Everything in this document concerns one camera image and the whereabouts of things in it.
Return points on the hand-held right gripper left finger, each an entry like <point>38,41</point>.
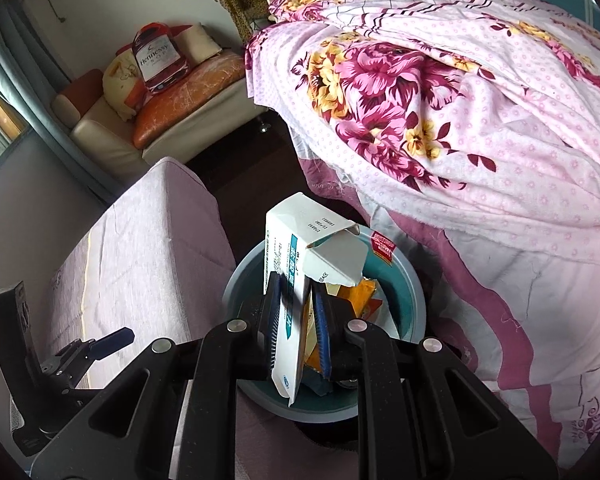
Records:
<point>275,310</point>

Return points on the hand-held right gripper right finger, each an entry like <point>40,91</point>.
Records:
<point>321,330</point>

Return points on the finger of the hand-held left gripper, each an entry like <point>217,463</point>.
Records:
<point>115,337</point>

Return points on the orange snack packet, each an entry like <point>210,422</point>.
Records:
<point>367,297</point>

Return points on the white cardboard box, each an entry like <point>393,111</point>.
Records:
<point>290,230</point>

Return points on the teal plastic bin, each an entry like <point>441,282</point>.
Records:
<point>400,290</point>

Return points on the lilac bed mattress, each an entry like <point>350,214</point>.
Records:
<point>140,240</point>

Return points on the grey headboard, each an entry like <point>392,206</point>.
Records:
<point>30,210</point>

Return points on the cream leather sofa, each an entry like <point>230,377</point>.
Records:
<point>100,135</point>

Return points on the orange seat cushion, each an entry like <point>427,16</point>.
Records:
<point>190,90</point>

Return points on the pink floral bed sheet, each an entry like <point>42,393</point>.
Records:
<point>430,110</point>

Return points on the yellow cartoon pillow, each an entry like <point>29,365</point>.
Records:
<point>117,80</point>

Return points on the beige pillow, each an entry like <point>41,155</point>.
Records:
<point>200,42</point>

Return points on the teal curtain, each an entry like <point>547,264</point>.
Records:
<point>25,60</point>

